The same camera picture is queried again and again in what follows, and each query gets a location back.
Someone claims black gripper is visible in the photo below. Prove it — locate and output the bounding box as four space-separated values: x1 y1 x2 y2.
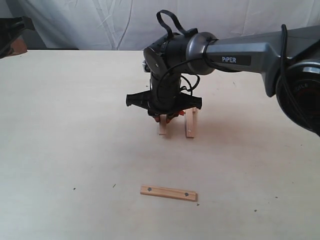
125 74 202 123

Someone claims plain wood stick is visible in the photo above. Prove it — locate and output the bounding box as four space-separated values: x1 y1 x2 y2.
158 114 167 136

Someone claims wood stick with magnets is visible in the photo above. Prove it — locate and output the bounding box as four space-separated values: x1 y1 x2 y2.
184 107 198 139

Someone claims wood stick with dark dots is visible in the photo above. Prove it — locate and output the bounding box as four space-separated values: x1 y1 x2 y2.
140 185 198 202

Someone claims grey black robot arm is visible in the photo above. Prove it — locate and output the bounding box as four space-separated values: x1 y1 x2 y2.
126 25 320 134

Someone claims dark object at left edge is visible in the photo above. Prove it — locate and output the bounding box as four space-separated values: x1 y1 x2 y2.
0 16 35 59

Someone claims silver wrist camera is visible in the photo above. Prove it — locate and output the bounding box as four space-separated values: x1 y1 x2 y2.
142 60 151 73

